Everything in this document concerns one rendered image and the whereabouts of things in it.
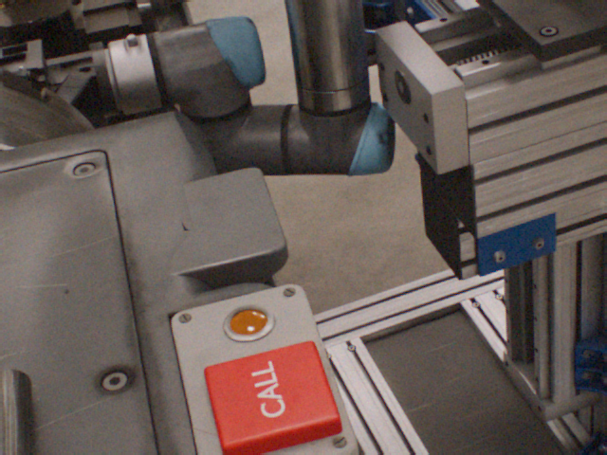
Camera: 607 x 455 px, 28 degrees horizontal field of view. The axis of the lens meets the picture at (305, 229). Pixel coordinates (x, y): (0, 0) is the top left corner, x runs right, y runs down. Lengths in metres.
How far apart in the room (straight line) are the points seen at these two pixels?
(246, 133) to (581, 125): 0.34
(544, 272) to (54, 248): 1.01
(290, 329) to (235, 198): 0.13
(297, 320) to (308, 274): 1.98
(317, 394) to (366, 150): 0.66
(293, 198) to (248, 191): 2.10
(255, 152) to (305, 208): 1.56
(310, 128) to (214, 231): 0.52
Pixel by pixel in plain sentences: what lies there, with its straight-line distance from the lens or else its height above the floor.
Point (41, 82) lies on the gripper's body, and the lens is 1.24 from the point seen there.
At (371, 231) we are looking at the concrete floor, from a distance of 2.74.
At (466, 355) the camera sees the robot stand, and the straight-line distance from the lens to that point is 2.13.
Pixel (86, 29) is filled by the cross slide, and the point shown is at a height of 0.96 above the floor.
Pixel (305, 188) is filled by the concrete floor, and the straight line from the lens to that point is 2.90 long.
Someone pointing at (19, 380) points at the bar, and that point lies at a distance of 0.66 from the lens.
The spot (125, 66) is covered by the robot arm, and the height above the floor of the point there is 1.11.
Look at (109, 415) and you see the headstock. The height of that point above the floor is 1.25.
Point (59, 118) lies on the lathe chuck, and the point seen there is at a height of 1.18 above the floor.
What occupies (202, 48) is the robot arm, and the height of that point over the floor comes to 1.11.
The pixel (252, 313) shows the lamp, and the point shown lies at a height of 1.26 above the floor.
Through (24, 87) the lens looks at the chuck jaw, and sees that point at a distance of 1.07.
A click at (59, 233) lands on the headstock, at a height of 1.26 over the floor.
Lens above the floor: 1.71
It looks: 38 degrees down
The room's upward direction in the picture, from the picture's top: 10 degrees counter-clockwise
